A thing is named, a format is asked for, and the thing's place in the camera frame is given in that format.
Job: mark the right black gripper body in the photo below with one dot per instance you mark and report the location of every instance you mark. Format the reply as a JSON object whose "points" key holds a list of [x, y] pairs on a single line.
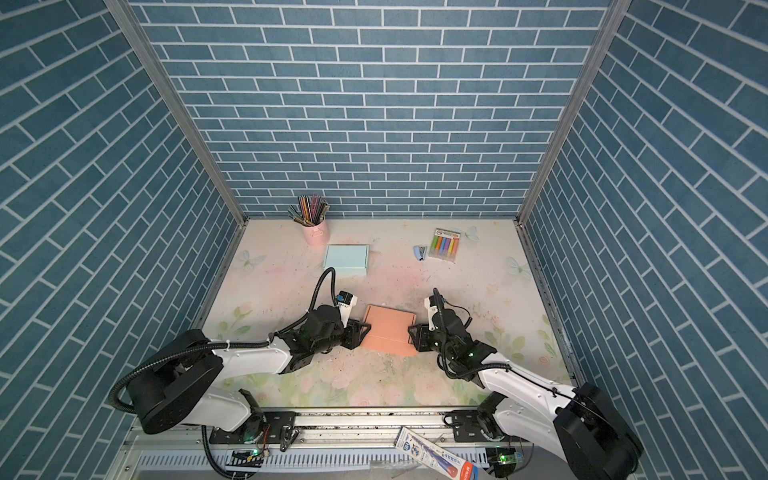
{"points": [[437, 345]]}

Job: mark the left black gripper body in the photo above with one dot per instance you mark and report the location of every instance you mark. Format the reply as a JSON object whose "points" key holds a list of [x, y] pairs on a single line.
{"points": [[334, 340]]}

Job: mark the pink paper box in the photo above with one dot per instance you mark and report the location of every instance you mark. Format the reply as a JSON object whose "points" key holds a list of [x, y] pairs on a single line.
{"points": [[389, 331]]}

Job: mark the mint green paper box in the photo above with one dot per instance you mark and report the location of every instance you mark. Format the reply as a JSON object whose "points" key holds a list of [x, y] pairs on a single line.
{"points": [[347, 260]]}

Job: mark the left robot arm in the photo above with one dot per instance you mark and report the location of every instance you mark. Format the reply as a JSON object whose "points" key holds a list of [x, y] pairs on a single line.
{"points": [[178, 384]]}

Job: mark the white red toothpaste box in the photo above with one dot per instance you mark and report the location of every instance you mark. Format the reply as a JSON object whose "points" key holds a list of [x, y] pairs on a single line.
{"points": [[429, 454]]}

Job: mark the clear case of markers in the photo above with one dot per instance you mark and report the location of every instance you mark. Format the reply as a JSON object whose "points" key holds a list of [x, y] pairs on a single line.
{"points": [[444, 245]]}

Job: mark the pink pencil cup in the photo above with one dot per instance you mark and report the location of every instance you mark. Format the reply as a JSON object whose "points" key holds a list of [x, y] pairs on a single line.
{"points": [[317, 235]]}

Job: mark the right green circuit board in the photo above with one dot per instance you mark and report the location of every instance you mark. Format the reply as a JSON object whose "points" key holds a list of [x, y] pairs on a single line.
{"points": [[502, 462]]}

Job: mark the green circuit board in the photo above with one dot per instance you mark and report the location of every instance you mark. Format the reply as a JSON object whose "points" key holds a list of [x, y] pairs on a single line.
{"points": [[502, 462], [251, 458]]}

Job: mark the bundle of coloured pencils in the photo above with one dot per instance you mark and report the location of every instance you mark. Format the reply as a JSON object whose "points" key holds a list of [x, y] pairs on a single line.
{"points": [[309, 210]]}

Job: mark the left green circuit board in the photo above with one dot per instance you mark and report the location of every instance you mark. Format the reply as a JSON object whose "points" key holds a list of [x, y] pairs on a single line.
{"points": [[251, 458]]}

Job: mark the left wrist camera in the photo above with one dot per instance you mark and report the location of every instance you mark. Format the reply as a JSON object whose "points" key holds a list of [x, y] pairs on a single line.
{"points": [[345, 301]]}

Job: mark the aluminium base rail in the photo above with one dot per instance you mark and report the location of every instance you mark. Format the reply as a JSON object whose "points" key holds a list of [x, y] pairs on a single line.
{"points": [[314, 440]]}

